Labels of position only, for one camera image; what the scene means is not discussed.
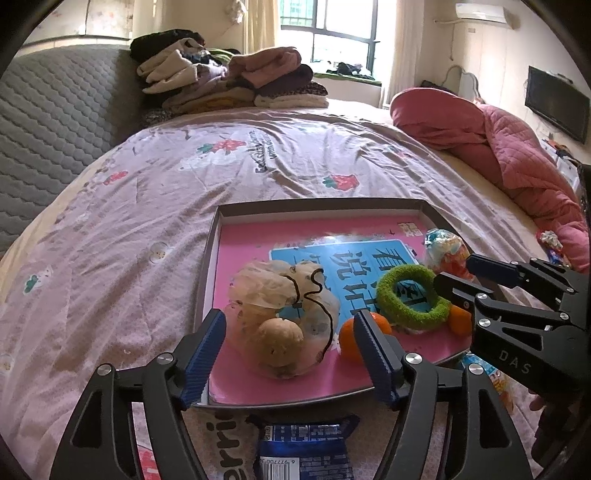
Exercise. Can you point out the grey quilted headboard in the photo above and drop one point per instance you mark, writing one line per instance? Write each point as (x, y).
(61, 109)

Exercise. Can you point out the black flat television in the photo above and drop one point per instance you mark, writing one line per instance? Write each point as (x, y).
(558, 102)

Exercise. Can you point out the window with dark frame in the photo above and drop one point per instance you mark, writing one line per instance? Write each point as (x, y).
(331, 31)

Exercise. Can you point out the pile of folded clothes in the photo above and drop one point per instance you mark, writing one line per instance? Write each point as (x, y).
(181, 76)

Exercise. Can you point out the beige right curtain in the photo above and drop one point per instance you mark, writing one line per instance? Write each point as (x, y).
(408, 32)

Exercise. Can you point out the beige left curtain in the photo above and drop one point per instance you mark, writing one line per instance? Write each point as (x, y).
(260, 20)

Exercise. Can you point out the blue cookie packet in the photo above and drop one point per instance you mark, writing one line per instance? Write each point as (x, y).
(303, 451)

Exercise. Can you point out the red quilted blanket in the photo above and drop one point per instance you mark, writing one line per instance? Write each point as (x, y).
(506, 151)

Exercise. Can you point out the dark cardboard box tray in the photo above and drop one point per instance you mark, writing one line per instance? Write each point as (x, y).
(323, 295)

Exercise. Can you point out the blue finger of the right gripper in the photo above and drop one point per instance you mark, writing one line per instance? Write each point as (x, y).
(511, 275)
(463, 293)

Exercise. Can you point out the small clown doll toy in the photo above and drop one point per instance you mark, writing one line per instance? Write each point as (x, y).
(554, 249)

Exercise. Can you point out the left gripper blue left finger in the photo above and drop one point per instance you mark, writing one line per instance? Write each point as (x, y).
(99, 440)

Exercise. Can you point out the brown walnut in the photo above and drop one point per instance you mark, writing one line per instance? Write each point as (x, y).
(278, 342)

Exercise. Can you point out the orange tangerine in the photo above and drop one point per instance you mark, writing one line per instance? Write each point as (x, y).
(348, 348)
(460, 322)

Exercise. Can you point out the beige drawstring pouch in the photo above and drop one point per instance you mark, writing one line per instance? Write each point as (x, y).
(298, 292)

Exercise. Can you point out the person right hand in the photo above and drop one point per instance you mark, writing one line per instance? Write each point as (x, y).
(537, 403)

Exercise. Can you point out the beige curtain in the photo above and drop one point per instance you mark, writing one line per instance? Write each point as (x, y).
(408, 32)
(260, 20)

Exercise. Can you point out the pink strawberry bed sheet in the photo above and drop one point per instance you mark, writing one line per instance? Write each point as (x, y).
(114, 261)

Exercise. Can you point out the white wall air conditioner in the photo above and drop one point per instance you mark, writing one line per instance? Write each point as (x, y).
(494, 14)

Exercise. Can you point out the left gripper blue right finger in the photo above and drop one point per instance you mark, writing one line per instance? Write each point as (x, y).
(481, 441)

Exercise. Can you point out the pink and blue book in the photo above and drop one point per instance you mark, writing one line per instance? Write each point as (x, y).
(323, 295)

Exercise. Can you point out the toy egg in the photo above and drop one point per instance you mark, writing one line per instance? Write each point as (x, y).
(499, 380)
(446, 252)

